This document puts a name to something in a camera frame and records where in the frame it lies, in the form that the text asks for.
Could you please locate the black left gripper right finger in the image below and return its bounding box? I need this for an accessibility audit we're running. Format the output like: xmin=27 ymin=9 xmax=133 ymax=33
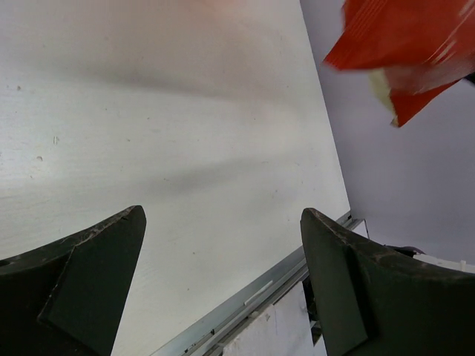
xmin=301 ymin=208 xmax=474 ymax=355

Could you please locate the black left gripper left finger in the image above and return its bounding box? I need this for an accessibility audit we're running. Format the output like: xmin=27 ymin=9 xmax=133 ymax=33
xmin=1 ymin=205 xmax=145 ymax=355

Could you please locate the large red chips bag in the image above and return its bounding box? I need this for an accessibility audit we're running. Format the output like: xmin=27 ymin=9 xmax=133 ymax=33
xmin=324 ymin=0 xmax=474 ymax=128

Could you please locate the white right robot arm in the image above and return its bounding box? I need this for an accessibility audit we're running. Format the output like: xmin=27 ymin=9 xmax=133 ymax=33
xmin=413 ymin=254 xmax=474 ymax=279

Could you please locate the white front cover board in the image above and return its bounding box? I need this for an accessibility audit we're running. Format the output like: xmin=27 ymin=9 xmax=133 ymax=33
xmin=222 ymin=282 xmax=327 ymax=356

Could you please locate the aluminium front table rail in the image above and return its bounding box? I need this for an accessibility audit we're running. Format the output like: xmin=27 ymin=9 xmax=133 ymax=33
xmin=150 ymin=211 xmax=363 ymax=356

